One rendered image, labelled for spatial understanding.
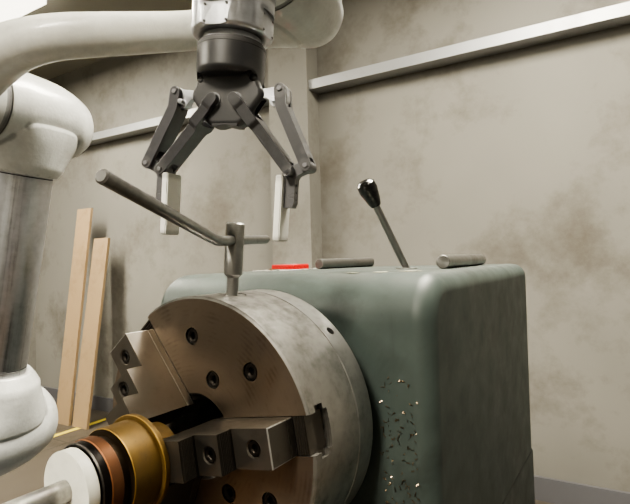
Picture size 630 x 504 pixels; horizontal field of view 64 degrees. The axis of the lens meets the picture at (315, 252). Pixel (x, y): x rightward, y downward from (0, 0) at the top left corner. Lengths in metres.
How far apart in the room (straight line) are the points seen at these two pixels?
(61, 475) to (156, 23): 0.57
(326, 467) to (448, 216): 2.52
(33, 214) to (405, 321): 0.71
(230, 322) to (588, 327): 2.46
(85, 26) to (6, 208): 0.39
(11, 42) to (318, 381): 0.60
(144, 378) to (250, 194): 3.12
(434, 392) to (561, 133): 2.40
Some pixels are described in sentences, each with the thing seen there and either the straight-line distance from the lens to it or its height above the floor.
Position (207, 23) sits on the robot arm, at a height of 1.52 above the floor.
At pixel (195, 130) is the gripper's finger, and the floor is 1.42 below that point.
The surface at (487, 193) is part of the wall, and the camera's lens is 2.93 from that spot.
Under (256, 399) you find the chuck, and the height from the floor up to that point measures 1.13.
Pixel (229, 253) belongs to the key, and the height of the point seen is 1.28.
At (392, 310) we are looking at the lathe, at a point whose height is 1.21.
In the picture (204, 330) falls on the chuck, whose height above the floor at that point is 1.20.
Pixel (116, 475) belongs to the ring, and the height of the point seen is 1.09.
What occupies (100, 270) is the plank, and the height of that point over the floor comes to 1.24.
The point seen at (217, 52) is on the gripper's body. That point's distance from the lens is 0.57.
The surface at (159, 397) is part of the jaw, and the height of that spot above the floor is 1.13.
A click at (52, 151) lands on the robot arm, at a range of 1.03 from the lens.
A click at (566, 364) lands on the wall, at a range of 2.92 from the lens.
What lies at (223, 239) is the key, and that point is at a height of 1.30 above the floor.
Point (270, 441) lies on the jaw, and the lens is 0.50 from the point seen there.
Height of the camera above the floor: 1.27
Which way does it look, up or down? 1 degrees up
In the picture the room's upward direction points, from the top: 2 degrees counter-clockwise
